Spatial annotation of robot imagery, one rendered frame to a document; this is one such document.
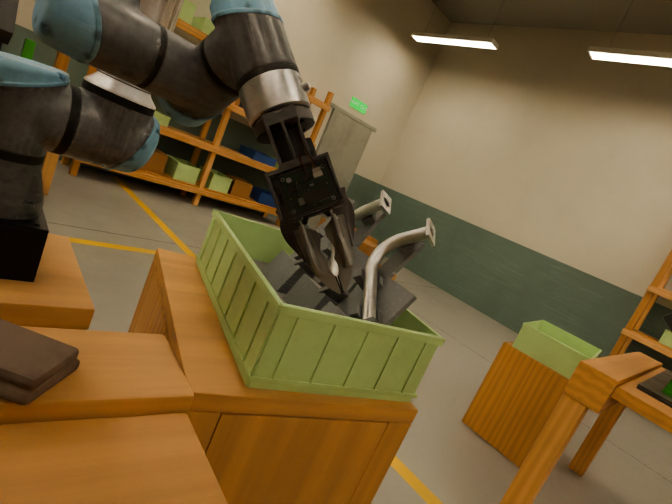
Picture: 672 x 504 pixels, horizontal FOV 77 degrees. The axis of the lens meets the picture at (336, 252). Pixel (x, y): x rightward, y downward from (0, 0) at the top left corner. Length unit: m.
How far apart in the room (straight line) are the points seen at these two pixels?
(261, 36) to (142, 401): 0.42
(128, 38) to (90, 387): 0.37
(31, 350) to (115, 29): 0.33
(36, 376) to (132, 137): 0.46
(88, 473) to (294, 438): 0.49
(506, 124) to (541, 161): 0.94
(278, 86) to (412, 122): 8.50
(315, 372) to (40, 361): 0.49
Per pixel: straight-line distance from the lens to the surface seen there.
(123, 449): 0.50
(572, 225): 7.13
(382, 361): 0.92
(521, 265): 7.23
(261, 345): 0.78
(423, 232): 0.98
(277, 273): 1.19
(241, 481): 0.93
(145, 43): 0.55
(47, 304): 0.78
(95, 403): 0.52
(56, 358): 0.51
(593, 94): 7.71
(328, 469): 1.00
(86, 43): 0.53
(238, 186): 6.33
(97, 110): 0.82
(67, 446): 0.50
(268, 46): 0.51
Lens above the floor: 1.21
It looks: 10 degrees down
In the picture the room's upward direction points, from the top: 23 degrees clockwise
